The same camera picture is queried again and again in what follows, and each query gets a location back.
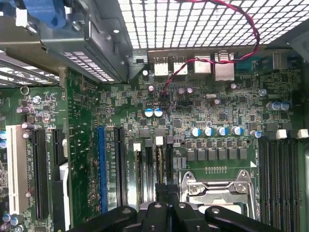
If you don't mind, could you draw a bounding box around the red and black wire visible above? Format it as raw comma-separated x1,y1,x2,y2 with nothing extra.
161,0,261,97

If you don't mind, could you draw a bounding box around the blue plastic case latch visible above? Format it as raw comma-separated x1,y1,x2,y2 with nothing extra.
14,0,66,29

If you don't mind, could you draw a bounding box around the long black expansion slot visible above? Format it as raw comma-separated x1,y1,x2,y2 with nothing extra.
30,129,50,221
113,125,126,206

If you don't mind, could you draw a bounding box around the green motherboard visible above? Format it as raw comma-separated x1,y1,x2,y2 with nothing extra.
0,54,309,232

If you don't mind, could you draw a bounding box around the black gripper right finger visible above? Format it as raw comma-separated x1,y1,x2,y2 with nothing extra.
168,184,278,232

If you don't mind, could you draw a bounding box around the RAM slot with white clips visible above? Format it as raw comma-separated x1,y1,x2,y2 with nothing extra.
268,129,288,229
132,142,143,206
290,129,309,229
155,136,167,186

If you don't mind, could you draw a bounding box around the CPU socket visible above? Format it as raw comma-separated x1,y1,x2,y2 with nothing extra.
178,168,258,232

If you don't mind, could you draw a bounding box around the tall silver rear port block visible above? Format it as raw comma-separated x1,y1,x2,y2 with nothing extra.
213,49,235,82

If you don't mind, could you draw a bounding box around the metal locking lever wire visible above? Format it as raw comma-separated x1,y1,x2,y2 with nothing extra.
238,169,256,218
180,171,193,203

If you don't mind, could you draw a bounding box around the blue expansion slot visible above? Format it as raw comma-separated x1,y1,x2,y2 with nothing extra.
95,126,107,215

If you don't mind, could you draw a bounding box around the short black expansion slot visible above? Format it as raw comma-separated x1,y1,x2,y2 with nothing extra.
51,129,65,167

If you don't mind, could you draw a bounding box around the black open PC case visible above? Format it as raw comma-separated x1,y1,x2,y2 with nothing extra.
0,0,309,232

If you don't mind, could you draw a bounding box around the silver CPU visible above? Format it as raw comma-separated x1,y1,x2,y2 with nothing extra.
197,203,246,219

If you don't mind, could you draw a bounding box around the RAM slot with black clips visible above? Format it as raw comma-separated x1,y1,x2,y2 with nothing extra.
257,123,276,229
166,135,176,186
279,129,298,229
144,139,155,204

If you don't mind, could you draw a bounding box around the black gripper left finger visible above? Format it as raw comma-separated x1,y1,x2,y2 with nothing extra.
69,183,169,232

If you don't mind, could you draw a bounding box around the metal socket cover frame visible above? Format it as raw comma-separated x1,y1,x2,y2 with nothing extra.
181,169,255,219

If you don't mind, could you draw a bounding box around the white expansion slot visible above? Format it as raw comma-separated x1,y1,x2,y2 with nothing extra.
5,124,30,216

